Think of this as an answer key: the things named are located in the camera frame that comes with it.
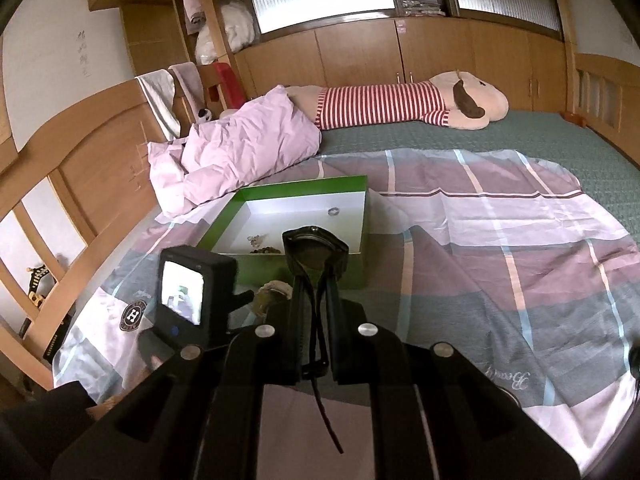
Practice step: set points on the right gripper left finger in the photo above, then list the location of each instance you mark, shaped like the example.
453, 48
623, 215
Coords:
272, 352

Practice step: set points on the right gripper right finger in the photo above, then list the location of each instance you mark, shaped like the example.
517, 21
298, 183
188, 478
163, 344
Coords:
361, 352

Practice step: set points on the black strap watch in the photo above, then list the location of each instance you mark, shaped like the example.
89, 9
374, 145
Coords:
317, 259

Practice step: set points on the small gold clasp brooch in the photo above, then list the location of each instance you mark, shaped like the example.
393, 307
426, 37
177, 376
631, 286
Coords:
256, 240

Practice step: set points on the green jewelry box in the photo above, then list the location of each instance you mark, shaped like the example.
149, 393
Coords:
338, 204

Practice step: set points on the plaid bed sheet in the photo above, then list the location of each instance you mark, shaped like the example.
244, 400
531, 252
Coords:
503, 256

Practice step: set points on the pink crumpled duvet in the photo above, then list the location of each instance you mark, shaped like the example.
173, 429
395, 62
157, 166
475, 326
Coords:
266, 135

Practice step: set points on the wooden bed headboard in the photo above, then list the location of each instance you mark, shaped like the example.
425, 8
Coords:
94, 156

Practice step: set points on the black round puck device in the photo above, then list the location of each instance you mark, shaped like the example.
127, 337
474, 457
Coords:
634, 362

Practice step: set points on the striped plush dog toy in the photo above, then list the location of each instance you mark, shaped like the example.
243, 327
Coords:
458, 100

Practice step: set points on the hanging clothes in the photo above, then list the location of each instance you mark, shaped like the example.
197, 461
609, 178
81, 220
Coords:
186, 94

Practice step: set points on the green mattress cover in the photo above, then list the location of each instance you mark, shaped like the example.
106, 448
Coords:
606, 174

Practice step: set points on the white stuffed bags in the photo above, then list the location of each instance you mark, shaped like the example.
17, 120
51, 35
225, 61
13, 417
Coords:
238, 26

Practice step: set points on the wooden bed footboard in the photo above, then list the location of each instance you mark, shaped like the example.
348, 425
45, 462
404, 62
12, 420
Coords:
606, 95

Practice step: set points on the camera display box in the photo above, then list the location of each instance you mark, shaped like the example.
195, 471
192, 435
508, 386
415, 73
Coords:
195, 296

